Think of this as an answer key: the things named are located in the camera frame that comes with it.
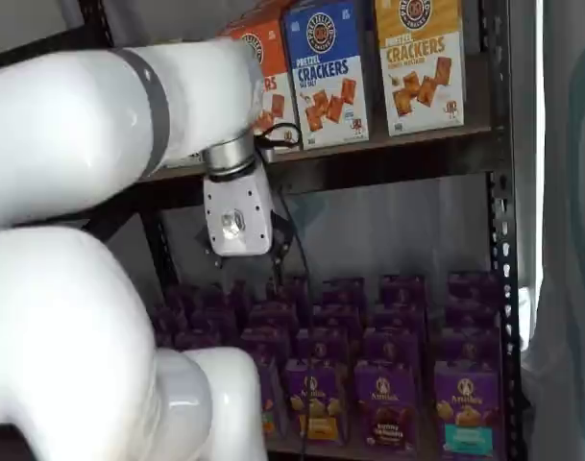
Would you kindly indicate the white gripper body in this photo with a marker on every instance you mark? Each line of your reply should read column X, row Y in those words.
column 239, row 216

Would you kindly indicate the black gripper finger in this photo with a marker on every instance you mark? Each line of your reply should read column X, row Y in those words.
column 281, row 240
column 202, row 239

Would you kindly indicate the purple box brown patch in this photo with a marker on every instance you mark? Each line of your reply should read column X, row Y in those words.
column 385, row 398

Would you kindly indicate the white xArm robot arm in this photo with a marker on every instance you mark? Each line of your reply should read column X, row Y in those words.
column 56, row 120

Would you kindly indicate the purple Annie's snack box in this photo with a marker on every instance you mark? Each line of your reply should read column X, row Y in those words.
column 169, row 322
column 472, row 287
column 265, row 343
column 390, row 343
column 402, row 287
column 470, row 314
column 212, row 319
column 196, row 338
column 335, row 314
column 345, row 290
column 273, row 314
column 467, row 343
column 397, row 314
column 292, row 290
column 321, row 343

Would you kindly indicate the orange cheddar pretzel crackers box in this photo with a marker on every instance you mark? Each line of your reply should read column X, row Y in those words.
column 280, row 96

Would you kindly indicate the purple box yellow patch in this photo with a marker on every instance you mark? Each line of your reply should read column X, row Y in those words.
column 316, row 398

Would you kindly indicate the blue pretzel crackers box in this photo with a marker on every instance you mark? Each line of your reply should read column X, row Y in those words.
column 325, row 72

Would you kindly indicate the brown wooden shelf board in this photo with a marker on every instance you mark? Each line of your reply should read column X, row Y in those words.
column 393, row 453
column 417, row 139

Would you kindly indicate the purple box orange green patch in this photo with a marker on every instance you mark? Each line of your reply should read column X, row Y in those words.
column 273, row 413

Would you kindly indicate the yellow pretzel crackers box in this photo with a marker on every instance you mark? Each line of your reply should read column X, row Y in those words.
column 417, row 72

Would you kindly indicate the black metal shelf rack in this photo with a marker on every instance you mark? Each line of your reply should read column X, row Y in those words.
column 501, row 192

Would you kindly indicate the purple box teal patch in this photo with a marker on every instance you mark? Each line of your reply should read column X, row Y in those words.
column 467, row 398

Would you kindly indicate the white backdrop teal logo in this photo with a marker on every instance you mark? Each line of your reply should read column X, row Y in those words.
column 570, row 240

